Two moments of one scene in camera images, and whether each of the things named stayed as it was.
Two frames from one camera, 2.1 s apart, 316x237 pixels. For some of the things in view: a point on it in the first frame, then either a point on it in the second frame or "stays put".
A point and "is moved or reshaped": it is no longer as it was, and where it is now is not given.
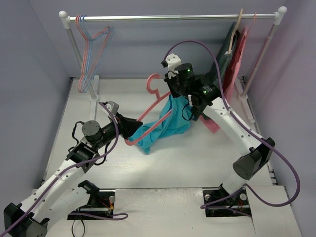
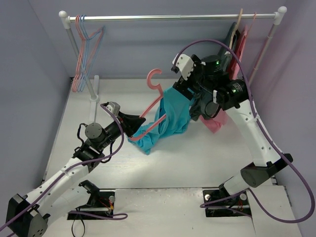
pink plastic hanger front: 128,141 to 148,79
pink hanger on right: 254,19 stays put
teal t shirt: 175,119 is moved or reshaped
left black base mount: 100,202 stays put
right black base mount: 219,203 stays put
